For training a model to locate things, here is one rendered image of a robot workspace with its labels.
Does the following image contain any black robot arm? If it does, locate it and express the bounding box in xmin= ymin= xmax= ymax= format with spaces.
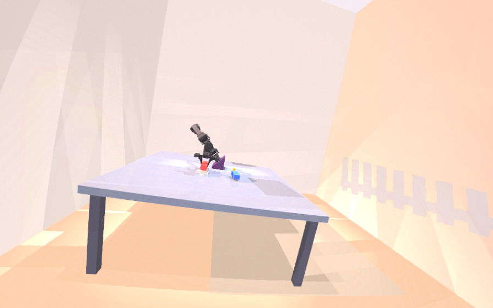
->
xmin=190 ymin=124 xmax=221 ymax=162

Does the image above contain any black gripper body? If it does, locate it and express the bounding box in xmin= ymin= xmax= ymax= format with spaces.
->
xmin=193 ymin=148 xmax=218 ymax=161

